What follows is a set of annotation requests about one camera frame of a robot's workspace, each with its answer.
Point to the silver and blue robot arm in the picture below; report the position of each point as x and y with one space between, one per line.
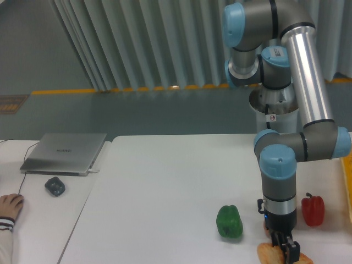
273 44

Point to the golden triangular bread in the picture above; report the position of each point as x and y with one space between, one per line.
268 254

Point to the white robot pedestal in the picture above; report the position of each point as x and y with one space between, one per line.
275 109

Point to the small black plastic device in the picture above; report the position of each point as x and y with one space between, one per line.
55 186

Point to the red bell pepper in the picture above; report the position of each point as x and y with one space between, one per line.
313 210

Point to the green bell pepper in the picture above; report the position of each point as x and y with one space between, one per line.
229 223

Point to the person's hand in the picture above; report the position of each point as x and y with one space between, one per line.
11 206

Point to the white striped sleeve forearm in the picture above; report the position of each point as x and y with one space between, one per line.
7 225

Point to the silver closed laptop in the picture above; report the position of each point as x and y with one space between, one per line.
70 154

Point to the brown egg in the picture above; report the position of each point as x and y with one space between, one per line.
266 230

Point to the yellow woven basket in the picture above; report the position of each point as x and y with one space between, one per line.
346 166

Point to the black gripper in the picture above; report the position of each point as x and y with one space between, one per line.
281 218

